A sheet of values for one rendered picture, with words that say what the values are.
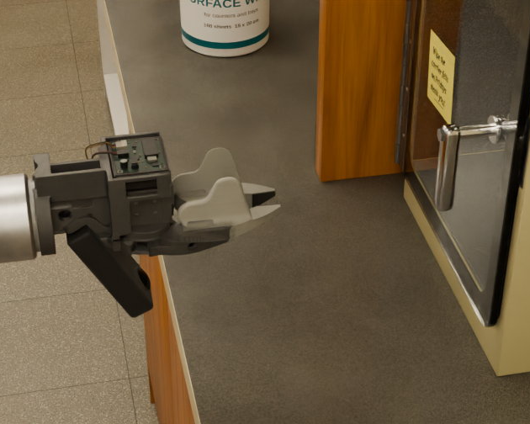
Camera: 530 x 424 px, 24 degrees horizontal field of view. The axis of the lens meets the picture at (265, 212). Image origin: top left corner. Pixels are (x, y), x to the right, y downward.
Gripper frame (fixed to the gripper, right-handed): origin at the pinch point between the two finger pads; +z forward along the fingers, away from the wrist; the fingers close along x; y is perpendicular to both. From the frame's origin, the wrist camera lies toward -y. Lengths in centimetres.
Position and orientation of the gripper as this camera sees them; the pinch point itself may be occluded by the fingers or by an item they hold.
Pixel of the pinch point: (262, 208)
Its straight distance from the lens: 110.5
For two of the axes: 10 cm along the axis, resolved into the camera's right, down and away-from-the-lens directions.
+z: 9.8, -1.1, 1.6
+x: -2.0, -5.7, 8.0
